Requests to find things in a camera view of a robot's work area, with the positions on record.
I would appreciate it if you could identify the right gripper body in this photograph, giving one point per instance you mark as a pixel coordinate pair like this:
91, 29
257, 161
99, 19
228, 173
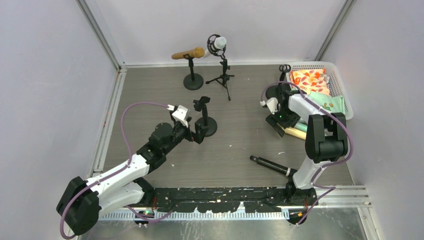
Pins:
276, 122

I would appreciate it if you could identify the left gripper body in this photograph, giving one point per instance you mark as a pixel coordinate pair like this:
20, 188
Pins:
193, 133

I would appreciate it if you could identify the cream yellow microphone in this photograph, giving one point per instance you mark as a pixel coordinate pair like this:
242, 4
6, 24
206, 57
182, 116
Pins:
295, 132

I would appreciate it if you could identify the green microphone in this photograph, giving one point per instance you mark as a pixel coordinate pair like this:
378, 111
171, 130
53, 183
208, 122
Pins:
301, 126

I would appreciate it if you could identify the black round-base stand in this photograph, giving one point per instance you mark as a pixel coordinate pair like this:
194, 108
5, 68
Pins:
277, 91
206, 122
192, 81

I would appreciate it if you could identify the gold microphone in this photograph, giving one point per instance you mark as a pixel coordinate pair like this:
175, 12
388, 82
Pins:
197, 52

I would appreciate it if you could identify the white microphone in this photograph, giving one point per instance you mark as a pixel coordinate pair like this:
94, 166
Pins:
216, 46

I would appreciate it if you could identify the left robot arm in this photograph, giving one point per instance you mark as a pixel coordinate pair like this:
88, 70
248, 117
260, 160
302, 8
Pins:
84, 201

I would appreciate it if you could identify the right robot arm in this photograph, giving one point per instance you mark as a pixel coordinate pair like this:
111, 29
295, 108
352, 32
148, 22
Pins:
326, 137

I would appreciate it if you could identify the black microphone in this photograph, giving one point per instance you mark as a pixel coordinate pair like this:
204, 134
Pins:
287, 171

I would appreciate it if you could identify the green patterned cloth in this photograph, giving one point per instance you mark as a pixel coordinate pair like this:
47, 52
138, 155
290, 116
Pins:
334, 104

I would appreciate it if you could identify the white plastic basket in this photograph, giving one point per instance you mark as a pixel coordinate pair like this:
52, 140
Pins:
335, 83

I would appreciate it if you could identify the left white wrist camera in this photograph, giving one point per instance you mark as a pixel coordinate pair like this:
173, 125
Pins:
179, 113

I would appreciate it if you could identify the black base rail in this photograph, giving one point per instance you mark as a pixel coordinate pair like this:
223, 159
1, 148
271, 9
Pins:
266, 199

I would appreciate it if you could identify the aluminium corner post left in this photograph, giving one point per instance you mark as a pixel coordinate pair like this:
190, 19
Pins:
97, 22

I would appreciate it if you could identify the aluminium corner post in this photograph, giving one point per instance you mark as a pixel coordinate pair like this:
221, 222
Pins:
337, 24
97, 22

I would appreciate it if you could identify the aluminium corner post right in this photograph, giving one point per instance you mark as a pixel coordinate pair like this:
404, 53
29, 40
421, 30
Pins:
337, 24

